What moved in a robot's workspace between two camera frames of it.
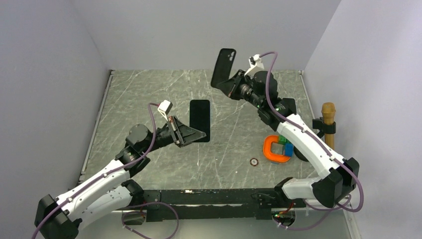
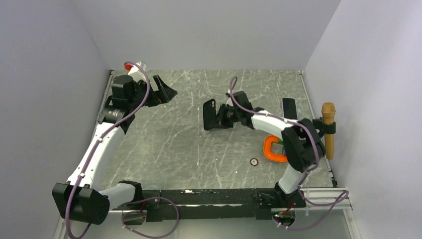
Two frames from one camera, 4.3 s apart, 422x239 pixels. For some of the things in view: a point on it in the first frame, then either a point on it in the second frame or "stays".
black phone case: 223,65 → 209,113
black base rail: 236,205 stays
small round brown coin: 254,162 stays
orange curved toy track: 267,152 stays
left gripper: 185,135 → 164,94
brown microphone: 328,110 stays
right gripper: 230,87 → 219,121
